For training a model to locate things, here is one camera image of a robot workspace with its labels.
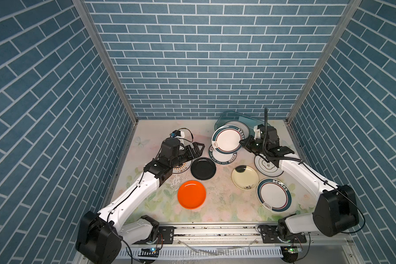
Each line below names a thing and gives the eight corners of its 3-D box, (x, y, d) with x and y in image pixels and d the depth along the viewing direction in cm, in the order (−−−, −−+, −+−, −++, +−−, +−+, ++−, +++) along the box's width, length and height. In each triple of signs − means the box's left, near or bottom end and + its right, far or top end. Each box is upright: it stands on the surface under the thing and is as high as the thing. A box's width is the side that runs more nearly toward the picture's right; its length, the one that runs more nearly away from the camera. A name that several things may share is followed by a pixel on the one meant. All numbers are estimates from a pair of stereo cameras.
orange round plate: (176, 209, 83) (175, 208, 82) (179, 181, 93) (179, 180, 91) (205, 209, 83) (205, 208, 82) (205, 181, 93) (205, 180, 91)
